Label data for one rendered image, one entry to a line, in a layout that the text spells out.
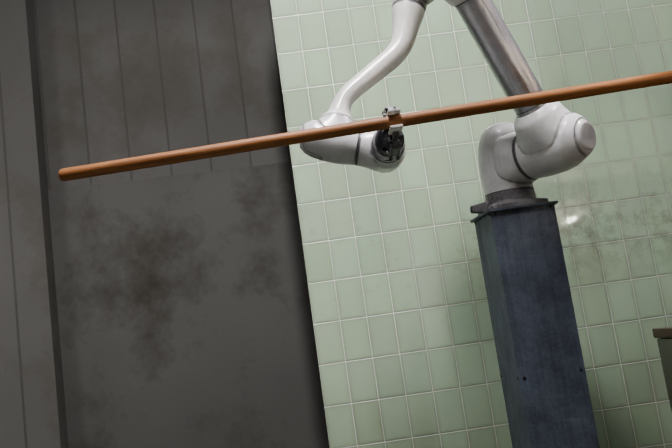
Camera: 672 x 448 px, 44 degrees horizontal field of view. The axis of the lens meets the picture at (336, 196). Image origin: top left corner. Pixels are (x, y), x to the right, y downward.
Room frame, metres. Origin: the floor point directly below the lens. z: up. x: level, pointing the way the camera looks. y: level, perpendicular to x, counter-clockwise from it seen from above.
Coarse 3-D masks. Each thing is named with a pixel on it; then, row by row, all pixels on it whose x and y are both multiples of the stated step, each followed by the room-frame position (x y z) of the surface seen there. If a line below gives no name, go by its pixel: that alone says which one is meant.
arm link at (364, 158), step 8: (360, 136) 2.18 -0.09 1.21; (368, 136) 2.18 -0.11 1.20; (360, 144) 2.17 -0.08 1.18; (368, 144) 2.17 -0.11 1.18; (360, 152) 2.18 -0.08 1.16; (368, 152) 2.17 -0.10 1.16; (360, 160) 2.19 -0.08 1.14; (368, 160) 2.19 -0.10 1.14; (376, 160) 2.17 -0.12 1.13; (400, 160) 2.19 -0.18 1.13; (368, 168) 2.24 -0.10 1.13; (376, 168) 2.21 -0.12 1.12; (384, 168) 2.20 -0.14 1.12; (392, 168) 2.21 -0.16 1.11
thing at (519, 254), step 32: (480, 224) 2.60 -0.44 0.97; (512, 224) 2.48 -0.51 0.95; (544, 224) 2.49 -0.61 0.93; (480, 256) 2.67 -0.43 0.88; (512, 256) 2.48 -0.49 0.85; (544, 256) 2.49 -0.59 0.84; (512, 288) 2.48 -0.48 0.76; (544, 288) 2.49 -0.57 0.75; (512, 320) 2.47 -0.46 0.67; (544, 320) 2.48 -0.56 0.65; (512, 352) 2.50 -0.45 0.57; (544, 352) 2.48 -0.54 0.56; (576, 352) 2.49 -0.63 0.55; (512, 384) 2.55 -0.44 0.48; (544, 384) 2.48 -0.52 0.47; (576, 384) 2.49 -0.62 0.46; (512, 416) 2.61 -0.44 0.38; (544, 416) 2.48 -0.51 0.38; (576, 416) 2.49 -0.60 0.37
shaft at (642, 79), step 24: (528, 96) 1.90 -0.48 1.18; (552, 96) 1.90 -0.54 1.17; (576, 96) 1.91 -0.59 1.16; (384, 120) 1.89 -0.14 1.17; (408, 120) 1.89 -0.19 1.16; (432, 120) 1.90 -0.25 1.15; (216, 144) 1.88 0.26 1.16; (240, 144) 1.87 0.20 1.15; (264, 144) 1.88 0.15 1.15; (288, 144) 1.89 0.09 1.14; (72, 168) 1.86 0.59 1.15; (96, 168) 1.86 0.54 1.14; (120, 168) 1.87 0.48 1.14
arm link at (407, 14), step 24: (408, 0) 2.29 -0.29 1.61; (408, 24) 2.28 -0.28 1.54; (408, 48) 2.28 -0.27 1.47; (360, 72) 2.25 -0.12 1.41; (384, 72) 2.27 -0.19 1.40; (336, 96) 2.23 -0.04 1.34; (312, 120) 2.20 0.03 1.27; (336, 120) 2.18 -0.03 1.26; (312, 144) 2.18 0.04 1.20; (336, 144) 2.17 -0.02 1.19
